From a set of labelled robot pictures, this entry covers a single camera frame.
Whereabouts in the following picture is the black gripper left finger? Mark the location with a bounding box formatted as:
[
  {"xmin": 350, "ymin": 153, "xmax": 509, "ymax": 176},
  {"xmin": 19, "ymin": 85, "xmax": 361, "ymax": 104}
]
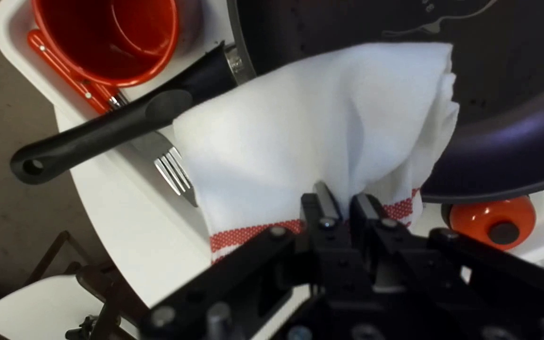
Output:
[{"xmin": 301, "ymin": 179, "xmax": 352, "ymax": 253}]

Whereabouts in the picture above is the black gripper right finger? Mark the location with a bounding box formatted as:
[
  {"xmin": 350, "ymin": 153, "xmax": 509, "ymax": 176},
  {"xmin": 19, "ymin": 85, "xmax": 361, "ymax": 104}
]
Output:
[{"xmin": 350, "ymin": 193, "xmax": 408, "ymax": 253}]

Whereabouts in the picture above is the white towel with red stripes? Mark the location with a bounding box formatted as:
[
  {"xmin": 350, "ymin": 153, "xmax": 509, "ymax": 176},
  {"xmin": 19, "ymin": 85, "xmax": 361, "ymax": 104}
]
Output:
[{"xmin": 172, "ymin": 41, "xmax": 461, "ymax": 262}]

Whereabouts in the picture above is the small orange knob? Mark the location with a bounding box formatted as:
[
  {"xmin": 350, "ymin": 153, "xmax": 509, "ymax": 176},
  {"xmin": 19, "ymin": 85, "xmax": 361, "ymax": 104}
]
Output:
[{"xmin": 441, "ymin": 194, "xmax": 537, "ymax": 251}]

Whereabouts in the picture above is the metal fork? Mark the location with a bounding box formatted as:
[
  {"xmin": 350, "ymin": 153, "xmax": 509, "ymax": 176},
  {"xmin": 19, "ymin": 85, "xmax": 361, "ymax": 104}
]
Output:
[{"xmin": 127, "ymin": 130, "xmax": 201, "ymax": 210}]

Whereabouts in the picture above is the dark nonstick frying pan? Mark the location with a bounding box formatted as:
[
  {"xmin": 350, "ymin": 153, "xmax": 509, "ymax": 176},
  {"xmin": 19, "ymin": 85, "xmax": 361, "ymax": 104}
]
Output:
[{"xmin": 10, "ymin": 0, "xmax": 544, "ymax": 204}]

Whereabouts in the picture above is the red cup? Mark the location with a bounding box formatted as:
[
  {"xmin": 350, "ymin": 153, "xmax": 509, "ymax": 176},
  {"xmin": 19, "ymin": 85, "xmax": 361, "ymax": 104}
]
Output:
[{"xmin": 31, "ymin": 0, "xmax": 182, "ymax": 89}]

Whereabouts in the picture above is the orange pen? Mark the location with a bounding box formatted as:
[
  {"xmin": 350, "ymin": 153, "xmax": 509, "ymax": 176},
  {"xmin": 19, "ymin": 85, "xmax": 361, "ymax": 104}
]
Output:
[{"xmin": 27, "ymin": 28, "xmax": 127, "ymax": 117}]

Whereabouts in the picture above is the white seat wooden chair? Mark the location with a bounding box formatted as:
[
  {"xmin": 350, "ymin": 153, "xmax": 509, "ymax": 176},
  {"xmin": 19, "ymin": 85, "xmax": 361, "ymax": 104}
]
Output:
[{"xmin": 0, "ymin": 228, "xmax": 155, "ymax": 340}]

